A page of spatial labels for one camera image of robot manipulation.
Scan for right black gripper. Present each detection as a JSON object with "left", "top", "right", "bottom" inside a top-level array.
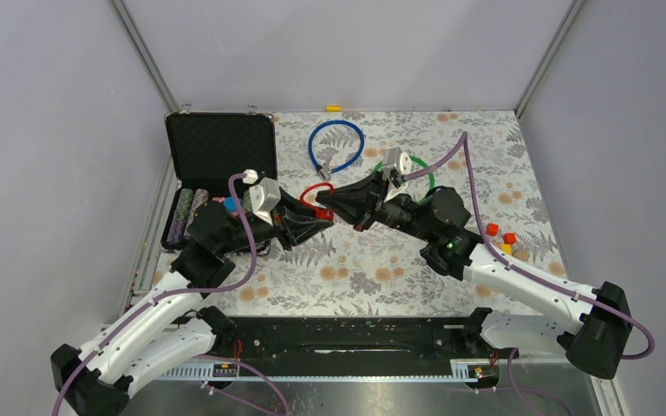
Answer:
[{"left": 316, "top": 170, "right": 435, "bottom": 243}]

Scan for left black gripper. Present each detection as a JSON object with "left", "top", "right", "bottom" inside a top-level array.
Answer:
[{"left": 219, "top": 187, "right": 334, "bottom": 255}]

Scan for red cable lock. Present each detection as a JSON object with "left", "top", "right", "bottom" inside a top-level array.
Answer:
[{"left": 299, "top": 182, "right": 335, "bottom": 221}]

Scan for blue cable lock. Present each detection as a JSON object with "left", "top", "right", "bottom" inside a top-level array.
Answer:
[{"left": 308, "top": 120, "right": 366, "bottom": 180}]

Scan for green cable lock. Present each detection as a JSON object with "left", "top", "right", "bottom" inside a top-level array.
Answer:
[{"left": 373, "top": 154, "right": 436, "bottom": 205}]

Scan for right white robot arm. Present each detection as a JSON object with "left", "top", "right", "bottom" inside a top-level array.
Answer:
[{"left": 317, "top": 172, "right": 634, "bottom": 380}]

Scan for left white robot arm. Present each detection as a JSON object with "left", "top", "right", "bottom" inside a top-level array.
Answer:
[{"left": 50, "top": 191, "right": 333, "bottom": 415}]

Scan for floral table mat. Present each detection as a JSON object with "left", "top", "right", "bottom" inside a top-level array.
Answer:
[{"left": 206, "top": 111, "right": 566, "bottom": 316}]

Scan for black poker chip case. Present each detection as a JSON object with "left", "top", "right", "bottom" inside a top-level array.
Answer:
[{"left": 160, "top": 112, "right": 278, "bottom": 251}]

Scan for red cube block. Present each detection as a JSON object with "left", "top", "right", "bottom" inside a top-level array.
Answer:
[
  {"left": 486, "top": 223, "right": 500, "bottom": 237},
  {"left": 503, "top": 232, "right": 517, "bottom": 245}
]

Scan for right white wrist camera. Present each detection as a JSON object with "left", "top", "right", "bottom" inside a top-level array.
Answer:
[{"left": 381, "top": 147, "right": 412, "bottom": 202}]

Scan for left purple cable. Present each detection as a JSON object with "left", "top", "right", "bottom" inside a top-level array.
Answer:
[{"left": 51, "top": 172, "right": 295, "bottom": 416}]

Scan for purple cable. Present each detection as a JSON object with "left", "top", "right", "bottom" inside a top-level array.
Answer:
[
  {"left": 51, "top": 172, "right": 295, "bottom": 416},
  {"left": 404, "top": 132, "right": 656, "bottom": 416}
]

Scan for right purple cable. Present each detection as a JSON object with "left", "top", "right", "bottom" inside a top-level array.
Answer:
[{"left": 404, "top": 132, "right": 656, "bottom": 416}]

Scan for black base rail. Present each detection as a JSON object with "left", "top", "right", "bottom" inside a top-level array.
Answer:
[{"left": 208, "top": 316, "right": 510, "bottom": 379}]

